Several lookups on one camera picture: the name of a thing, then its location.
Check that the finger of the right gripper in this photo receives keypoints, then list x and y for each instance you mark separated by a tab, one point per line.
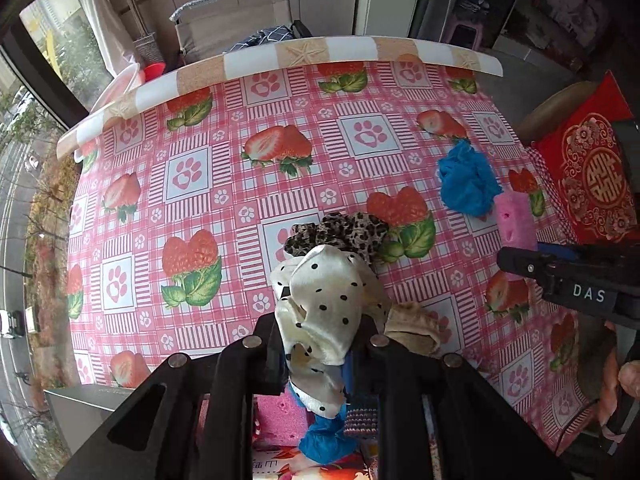
519	263

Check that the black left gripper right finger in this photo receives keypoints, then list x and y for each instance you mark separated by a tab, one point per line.
438	418

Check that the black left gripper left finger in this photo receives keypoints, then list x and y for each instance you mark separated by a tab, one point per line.
191	418

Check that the pink sponge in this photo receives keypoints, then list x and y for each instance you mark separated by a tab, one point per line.
515	221
279	420

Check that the blue cloth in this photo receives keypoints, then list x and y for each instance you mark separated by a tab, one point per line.
325	441
469	186

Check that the beige sock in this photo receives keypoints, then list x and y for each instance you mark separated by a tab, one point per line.
410	325

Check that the leopard print scrunchie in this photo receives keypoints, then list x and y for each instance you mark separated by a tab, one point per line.
360	233

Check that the cream polka dot scrunchie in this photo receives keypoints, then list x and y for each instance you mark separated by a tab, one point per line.
321	298

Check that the striped purple sock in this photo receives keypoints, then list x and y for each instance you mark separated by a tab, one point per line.
361	419

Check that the person right hand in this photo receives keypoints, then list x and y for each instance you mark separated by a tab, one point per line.
617	378

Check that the red white checked cloth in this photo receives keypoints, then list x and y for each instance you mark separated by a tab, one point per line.
552	190

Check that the pink tissue box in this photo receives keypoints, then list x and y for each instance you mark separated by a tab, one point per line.
283	462

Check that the grey storage box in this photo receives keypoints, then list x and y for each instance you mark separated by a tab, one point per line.
78	411

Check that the red embroidered cushion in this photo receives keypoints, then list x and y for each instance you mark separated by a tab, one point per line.
586	164

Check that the pink strawberry tablecloth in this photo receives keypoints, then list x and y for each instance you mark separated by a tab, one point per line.
192	182

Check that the purple plastic stool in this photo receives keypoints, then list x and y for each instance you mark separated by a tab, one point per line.
463	32

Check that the white plastic basin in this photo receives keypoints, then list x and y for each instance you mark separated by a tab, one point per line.
132	77

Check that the folding chair with cushion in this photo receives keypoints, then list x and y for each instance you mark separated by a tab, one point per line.
205	28

